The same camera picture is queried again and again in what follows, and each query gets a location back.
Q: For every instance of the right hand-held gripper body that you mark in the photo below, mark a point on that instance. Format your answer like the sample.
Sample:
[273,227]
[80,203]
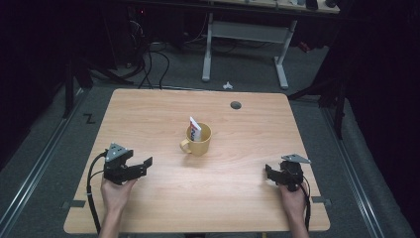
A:
[291,174]

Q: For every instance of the white-legged desk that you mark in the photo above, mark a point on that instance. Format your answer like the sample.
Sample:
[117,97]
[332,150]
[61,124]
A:
[247,31]

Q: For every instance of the grey table grommet hole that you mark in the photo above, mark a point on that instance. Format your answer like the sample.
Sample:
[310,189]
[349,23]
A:
[235,105]

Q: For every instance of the black metal stand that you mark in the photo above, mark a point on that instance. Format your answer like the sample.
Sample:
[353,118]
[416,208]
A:
[68,92]
[339,112]

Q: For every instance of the yellow mug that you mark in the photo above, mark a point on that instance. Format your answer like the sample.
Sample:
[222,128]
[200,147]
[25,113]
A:
[197,148]

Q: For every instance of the white toothpaste tube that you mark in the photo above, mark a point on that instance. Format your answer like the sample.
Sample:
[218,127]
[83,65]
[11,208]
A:
[195,130]

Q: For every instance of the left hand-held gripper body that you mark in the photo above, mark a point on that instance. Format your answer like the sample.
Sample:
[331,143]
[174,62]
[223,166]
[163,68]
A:
[116,168]

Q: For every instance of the metal floor rail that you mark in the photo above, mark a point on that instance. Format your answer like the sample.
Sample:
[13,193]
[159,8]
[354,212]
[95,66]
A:
[355,175]
[36,170]

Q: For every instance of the white scrap on floor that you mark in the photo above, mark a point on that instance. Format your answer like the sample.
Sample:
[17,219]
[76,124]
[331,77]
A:
[227,86]

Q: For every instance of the person's left hand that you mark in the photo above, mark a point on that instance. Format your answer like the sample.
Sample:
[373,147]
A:
[115,196]

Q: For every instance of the person's right hand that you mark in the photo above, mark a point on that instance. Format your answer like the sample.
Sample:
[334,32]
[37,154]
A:
[293,201]

